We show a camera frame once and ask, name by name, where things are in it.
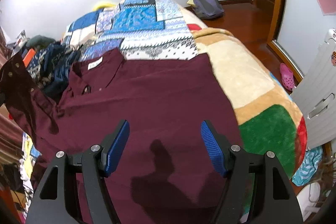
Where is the yellow plastic hoop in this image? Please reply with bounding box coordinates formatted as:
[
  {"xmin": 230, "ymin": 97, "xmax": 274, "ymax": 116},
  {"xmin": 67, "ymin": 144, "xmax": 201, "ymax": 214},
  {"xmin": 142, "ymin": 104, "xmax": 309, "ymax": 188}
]
[{"xmin": 92, "ymin": 0, "xmax": 118, "ymax": 11}]

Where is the maroon button shirt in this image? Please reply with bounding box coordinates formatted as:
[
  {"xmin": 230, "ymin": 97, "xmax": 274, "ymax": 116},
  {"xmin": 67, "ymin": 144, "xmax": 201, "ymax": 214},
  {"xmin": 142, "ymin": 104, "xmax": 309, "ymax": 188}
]
[{"xmin": 1, "ymin": 49, "xmax": 242, "ymax": 223}]

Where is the pink clog shoe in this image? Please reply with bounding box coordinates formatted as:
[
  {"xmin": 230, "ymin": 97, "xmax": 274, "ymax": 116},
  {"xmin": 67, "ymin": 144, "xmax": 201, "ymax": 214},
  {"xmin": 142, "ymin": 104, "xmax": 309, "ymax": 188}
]
[{"xmin": 280, "ymin": 63, "xmax": 295, "ymax": 92}]

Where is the colour block plush blanket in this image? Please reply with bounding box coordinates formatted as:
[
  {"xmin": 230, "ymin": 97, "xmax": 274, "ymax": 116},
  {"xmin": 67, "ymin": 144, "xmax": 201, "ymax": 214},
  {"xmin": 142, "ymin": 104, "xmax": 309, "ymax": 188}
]
[{"xmin": 181, "ymin": 3, "xmax": 307, "ymax": 176}]

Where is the teal patterned cloth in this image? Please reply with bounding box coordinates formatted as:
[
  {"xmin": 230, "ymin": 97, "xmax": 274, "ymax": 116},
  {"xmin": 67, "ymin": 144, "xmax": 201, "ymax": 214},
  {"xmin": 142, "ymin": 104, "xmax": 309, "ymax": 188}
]
[{"xmin": 291, "ymin": 146, "xmax": 323, "ymax": 186}]

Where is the white sliding wardrobe door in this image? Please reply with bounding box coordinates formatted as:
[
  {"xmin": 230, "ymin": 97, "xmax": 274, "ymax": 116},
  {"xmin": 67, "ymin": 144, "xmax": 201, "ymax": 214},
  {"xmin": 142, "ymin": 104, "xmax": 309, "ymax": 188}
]
[{"xmin": 276, "ymin": 0, "xmax": 335, "ymax": 75}]

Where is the blue patchwork quilt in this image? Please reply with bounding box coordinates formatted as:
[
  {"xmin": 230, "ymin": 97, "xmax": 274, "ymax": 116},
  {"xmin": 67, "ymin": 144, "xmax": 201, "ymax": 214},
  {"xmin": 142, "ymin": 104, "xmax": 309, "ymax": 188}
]
[{"xmin": 62, "ymin": 0, "xmax": 198, "ymax": 61}]

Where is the navy patterned folded garment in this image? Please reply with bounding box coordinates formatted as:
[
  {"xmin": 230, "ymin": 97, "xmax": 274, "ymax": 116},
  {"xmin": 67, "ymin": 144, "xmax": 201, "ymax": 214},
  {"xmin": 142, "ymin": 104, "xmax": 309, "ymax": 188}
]
[{"xmin": 27, "ymin": 42, "xmax": 81, "ymax": 102}]

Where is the grey green pillow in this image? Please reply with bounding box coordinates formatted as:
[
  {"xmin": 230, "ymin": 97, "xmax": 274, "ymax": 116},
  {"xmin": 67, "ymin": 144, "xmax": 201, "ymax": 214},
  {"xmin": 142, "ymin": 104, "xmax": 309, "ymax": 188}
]
[{"xmin": 26, "ymin": 35, "xmax": 56, "ymax": 48}]

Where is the grey purple backpack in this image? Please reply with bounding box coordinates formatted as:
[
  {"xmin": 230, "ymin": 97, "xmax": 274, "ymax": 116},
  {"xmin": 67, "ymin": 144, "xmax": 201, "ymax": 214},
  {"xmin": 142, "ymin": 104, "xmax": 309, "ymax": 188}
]
[{"xmin": 193, "ymin": 0, "xmax": 224, "ymax": 20}]

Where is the orange box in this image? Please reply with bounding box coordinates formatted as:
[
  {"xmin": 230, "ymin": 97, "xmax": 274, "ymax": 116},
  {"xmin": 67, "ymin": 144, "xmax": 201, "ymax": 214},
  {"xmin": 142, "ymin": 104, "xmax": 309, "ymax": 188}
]
[{"xmin": 23, "ymin": 48, "xmax": 36, "ymax": 67}]

